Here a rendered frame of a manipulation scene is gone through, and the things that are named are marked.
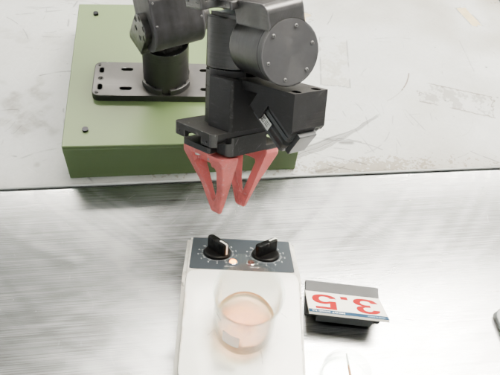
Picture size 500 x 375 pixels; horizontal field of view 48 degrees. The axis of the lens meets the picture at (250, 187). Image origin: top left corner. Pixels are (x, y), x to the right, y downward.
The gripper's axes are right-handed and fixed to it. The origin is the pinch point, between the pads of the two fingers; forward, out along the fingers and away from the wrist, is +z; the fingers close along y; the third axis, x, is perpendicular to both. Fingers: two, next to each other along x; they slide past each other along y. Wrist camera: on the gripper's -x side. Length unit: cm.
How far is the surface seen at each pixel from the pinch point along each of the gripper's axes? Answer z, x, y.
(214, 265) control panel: 7.0, -0.5, -2.1
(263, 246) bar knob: 5.4, -2.6, 3.1
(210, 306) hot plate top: 8.0, -5.4, -6.5
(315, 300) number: 11.6, -7.8, 7.2
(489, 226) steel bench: 7.1, -14.3, 34.5
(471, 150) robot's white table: 0.1, -5.9, 42.8
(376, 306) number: 12.0, -12.5, 12.5
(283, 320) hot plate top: 8.7, -11.0, -1.5
